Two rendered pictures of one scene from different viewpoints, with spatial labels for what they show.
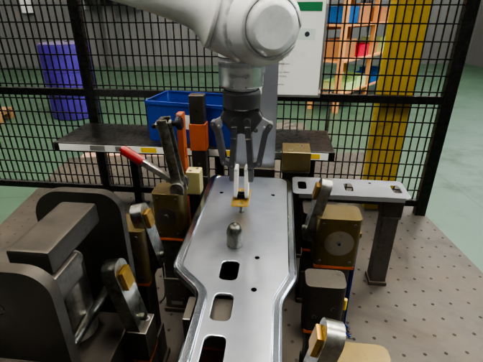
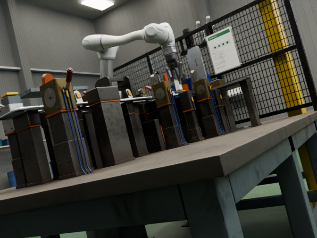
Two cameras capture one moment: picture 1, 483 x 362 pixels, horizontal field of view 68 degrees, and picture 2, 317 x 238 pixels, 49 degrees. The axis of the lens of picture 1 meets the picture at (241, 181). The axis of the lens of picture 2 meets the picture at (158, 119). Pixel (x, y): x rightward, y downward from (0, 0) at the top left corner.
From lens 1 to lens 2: 179 cm
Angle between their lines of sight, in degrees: 44
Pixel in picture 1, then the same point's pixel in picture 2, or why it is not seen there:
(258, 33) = (147, 32)
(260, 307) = not seen: hidden behind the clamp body
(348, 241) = (203, 88)
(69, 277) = (114, 83)
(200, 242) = not seen: hidden behind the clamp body
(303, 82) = (232, 61)
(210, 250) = not seen: hidden behind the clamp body
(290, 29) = (154, 29)
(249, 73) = (167, 48)
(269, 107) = (202, 68)
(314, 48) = (231, 46)
